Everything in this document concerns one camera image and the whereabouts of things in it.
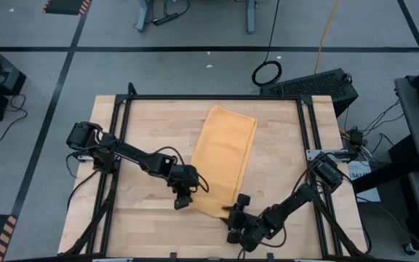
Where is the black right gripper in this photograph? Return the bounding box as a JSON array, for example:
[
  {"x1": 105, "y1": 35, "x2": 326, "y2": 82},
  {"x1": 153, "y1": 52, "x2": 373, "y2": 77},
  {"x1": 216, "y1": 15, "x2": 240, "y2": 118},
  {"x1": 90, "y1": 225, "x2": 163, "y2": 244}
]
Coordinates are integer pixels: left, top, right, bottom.
[{"x1": 220, "y1": 193, "x2": 266, "y2": 253}]

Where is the orange waffle weave towel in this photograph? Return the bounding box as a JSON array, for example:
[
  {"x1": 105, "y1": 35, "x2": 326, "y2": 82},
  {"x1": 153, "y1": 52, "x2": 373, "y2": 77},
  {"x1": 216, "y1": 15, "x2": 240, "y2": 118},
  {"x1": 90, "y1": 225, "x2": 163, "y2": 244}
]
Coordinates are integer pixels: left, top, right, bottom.
[{"x1": 189, "y1": 105, "x2": 259, "y2": 220}]

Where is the white paper label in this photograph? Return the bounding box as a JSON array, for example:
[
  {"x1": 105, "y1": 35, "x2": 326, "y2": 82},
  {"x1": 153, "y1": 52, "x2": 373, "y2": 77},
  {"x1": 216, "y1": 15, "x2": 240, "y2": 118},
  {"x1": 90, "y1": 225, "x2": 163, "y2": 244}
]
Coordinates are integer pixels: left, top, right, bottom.
[{"x1": 346, "y1": 159, "x2": 382, "y2": 203}]

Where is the black power adapter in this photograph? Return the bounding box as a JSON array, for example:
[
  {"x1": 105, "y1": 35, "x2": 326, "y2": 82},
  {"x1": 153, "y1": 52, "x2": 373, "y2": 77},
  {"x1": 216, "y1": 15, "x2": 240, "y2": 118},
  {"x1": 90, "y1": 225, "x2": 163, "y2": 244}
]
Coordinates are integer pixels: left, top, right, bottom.
[{"x1": 347, "y1": 126, "x2": 366, "y2": 147}]

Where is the black perforated computer tower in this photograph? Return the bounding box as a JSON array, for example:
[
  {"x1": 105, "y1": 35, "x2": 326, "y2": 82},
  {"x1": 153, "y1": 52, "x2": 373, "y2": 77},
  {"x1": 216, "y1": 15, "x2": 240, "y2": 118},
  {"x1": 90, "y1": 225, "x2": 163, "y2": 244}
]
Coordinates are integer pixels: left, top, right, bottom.
[{"x1": 259, "y1": 68, "x2": 359, "y2": 118}]

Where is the black power strip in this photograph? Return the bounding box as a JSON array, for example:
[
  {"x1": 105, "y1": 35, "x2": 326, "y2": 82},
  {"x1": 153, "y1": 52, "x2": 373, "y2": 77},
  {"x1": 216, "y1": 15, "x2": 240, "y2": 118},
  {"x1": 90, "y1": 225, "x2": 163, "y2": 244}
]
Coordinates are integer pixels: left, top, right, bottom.
[{"x1": 153, "y1": 12, "x2": 180, "y2": 27}]

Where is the grey desk leg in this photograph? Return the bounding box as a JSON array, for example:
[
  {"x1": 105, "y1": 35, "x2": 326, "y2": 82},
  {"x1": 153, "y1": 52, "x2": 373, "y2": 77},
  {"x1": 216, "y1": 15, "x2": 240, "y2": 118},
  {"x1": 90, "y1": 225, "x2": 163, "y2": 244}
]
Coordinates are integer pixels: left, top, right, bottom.
[
  {"x1": 245, "y1": 0, "x2": 258, "y2": 35},
  {"x1": 135, "y1": 0, "x2": 154, "y2": 33}
]

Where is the black side table base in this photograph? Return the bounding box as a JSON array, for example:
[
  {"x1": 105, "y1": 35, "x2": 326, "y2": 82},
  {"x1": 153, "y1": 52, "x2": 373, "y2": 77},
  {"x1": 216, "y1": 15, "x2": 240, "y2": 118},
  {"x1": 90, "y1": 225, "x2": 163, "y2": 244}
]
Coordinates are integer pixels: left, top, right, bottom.
[{"x1": 351, "y1": 134, "x2": 419, "y2": 194}]

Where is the black caster wheel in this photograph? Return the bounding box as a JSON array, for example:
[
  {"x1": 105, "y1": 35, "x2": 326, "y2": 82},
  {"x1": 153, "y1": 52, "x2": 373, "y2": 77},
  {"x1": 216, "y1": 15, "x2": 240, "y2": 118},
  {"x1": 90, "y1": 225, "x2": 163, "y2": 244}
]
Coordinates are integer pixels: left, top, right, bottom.
[{"x1": 402, "y1": 242, "x2": 418, "y2": 256}]

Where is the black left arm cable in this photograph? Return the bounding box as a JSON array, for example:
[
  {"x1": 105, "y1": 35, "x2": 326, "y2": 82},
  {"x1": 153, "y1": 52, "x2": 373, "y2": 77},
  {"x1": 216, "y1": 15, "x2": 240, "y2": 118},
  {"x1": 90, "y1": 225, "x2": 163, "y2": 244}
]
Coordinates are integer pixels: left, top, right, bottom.
[{"x1": 150, "y1": 145, "x2": 210, "y2": 194}]

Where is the black metal table frame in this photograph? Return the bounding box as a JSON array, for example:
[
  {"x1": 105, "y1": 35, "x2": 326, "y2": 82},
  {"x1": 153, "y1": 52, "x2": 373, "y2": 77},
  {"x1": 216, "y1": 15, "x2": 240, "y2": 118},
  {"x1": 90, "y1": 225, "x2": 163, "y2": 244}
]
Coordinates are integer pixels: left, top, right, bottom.
[{"x1": 58, "y1": 82, "x2": 372, "y2": 262}]

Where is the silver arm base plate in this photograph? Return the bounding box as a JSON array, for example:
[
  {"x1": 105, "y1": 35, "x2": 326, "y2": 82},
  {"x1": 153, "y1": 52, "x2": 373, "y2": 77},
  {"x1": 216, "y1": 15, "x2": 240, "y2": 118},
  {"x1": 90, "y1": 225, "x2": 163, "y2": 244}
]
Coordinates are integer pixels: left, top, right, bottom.
[{"x1": 306, "y1": 148, "x2": 351, "y2": 162}]

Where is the long black coiled cable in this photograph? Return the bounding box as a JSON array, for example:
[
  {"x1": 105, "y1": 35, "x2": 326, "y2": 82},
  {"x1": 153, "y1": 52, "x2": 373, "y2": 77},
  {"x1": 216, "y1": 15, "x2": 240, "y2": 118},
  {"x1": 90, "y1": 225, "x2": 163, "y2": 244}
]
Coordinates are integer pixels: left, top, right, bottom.
[{"x1": 251, "y1": 0, "x2": 283, "y2": 87}]

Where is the black floor cable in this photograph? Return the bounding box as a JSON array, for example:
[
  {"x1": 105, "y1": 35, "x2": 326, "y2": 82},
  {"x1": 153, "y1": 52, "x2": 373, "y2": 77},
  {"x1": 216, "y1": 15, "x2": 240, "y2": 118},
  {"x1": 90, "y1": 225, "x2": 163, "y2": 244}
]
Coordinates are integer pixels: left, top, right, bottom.
[{"x1": 0, "y1": 93, "x2": 28, "y2": 143}]

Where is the yellow cable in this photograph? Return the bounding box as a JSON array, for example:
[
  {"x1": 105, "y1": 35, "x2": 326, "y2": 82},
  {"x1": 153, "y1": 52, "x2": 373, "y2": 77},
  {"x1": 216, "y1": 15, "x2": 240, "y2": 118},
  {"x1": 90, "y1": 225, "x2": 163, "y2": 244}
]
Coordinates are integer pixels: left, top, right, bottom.
[{"x1": 314, "y1": 0, "x2": 340, "y2": 74}]

